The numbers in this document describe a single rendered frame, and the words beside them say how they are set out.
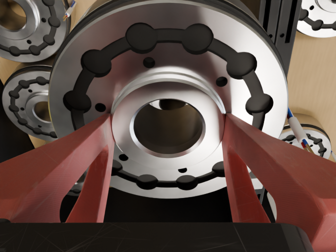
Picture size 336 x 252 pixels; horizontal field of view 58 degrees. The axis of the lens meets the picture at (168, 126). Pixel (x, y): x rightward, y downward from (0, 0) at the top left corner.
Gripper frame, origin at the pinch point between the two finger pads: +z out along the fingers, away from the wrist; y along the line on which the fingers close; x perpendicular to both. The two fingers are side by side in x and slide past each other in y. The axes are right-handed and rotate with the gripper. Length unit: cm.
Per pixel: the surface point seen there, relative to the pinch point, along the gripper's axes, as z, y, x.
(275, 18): 12.6, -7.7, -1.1
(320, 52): 23.3, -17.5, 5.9
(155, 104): 19.4, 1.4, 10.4
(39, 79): 19.8, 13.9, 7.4
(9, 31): 18.5, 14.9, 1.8
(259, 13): 12.5, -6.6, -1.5
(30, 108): 19.1, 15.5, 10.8
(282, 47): 12.8, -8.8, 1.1
